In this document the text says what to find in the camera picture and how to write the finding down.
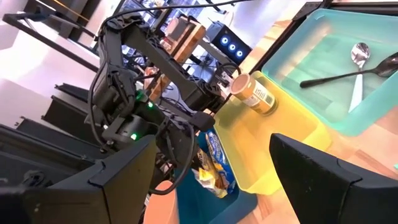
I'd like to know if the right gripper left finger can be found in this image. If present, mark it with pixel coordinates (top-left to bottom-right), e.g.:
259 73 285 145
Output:
0 134 158 224

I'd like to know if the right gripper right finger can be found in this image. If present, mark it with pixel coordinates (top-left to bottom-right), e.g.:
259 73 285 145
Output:
268 133 398 224

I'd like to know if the blue and yellow snack packet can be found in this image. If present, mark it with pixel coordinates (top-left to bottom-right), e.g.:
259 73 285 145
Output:
192 128 238 200

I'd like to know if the black metal spoon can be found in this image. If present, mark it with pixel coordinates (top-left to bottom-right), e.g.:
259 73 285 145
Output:
299 51 398 90

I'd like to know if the light-blue-handled metal spoon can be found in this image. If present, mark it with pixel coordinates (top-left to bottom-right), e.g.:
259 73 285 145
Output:
347 42 371 113

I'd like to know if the black computer with blue fans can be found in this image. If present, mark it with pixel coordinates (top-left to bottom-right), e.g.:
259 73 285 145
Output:
205 21 253 67

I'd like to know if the wooden shelf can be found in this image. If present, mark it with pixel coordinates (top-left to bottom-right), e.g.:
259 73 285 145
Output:
155 15 208 103

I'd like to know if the orange plastic bowl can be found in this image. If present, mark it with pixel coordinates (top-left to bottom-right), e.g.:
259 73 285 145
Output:
142 179 181 224

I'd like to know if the yellow translucent plastic bin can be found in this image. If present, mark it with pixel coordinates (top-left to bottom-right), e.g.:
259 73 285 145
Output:
213 70 333 196

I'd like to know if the green translucent plastic bin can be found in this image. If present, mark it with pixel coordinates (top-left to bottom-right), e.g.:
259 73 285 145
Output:
261 7 398 138

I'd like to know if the dark teal plastic bin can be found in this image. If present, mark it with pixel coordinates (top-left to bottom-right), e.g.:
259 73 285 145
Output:
174 130 259 224

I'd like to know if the grey metal stand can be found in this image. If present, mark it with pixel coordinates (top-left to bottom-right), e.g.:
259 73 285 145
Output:
2 6 100 73

